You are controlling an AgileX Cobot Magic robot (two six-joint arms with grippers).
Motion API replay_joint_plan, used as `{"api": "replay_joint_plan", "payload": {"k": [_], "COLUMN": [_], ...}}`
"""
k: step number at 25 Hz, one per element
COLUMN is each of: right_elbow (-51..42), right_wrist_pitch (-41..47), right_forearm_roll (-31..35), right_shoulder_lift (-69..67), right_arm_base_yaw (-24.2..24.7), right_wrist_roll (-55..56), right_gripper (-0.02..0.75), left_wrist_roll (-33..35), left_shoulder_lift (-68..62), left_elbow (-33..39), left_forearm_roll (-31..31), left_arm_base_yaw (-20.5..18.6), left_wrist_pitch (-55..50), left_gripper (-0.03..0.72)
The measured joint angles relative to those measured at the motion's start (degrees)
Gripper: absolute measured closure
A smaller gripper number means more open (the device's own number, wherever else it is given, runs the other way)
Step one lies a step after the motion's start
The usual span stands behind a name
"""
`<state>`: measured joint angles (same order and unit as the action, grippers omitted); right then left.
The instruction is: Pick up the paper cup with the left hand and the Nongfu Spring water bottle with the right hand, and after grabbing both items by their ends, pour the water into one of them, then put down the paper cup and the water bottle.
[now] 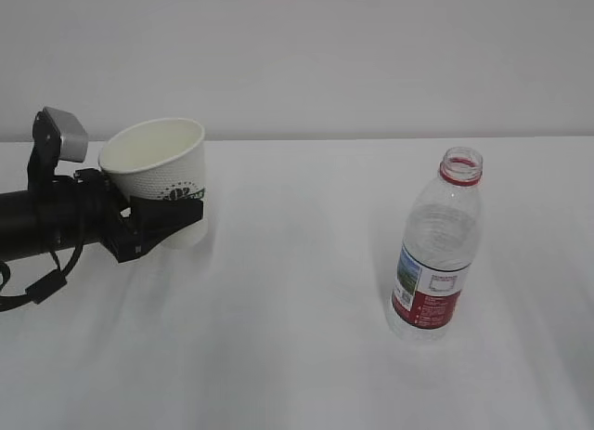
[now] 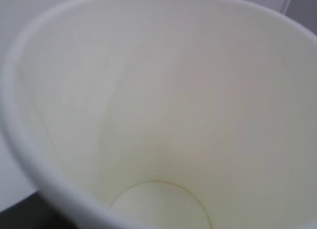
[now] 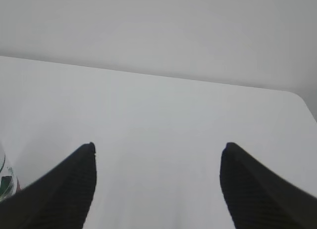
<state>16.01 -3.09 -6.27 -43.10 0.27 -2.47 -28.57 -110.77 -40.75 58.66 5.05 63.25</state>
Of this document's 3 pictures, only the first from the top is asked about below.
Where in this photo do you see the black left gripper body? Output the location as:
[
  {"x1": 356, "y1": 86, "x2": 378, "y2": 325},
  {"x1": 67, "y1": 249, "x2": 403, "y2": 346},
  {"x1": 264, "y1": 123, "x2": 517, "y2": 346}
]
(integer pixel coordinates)
[{"x1": 50, "y1": 168, "x2": 161, "y2": 263}]

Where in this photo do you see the white paper cup green logo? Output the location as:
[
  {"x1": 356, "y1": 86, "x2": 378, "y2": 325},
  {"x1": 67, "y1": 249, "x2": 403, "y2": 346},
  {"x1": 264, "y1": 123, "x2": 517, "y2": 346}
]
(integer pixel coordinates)
[{"x1": 98, "y1": 118, "x2": 208, "y2": 237}]

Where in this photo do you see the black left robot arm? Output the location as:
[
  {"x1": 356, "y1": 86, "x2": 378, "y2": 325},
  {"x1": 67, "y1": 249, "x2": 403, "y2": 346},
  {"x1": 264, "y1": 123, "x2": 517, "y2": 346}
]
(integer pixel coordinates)
[{"x1": 1, "y1": 169, "x2": 203, "y2": 263}]

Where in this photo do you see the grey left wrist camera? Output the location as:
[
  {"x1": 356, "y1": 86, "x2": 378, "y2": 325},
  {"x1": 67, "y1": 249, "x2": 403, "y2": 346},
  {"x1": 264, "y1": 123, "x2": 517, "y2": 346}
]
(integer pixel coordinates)
[{"x1": 27, "y1": 106, "x2": 89, "y2": 191}]

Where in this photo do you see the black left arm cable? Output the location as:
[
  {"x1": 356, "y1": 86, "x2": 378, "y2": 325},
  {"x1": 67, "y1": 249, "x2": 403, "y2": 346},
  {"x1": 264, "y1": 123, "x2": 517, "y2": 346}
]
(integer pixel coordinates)
[{"x1": 0, "y1": 241, "x2": 87, "y2": 313}]

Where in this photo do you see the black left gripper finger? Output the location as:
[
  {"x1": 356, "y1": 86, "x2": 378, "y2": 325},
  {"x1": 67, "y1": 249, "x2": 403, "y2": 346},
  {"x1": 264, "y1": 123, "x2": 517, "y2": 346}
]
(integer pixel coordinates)
[{"x1": 130, "y1": 196, "x2": 204, "y2": 249}]

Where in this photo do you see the clear Nongfu Spring water bottle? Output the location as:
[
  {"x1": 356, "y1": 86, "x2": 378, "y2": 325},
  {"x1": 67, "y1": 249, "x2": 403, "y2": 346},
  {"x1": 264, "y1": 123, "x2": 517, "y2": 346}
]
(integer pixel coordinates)
[{"x1": 386, "y1": 147, "x2": 484, "y2": 342}]

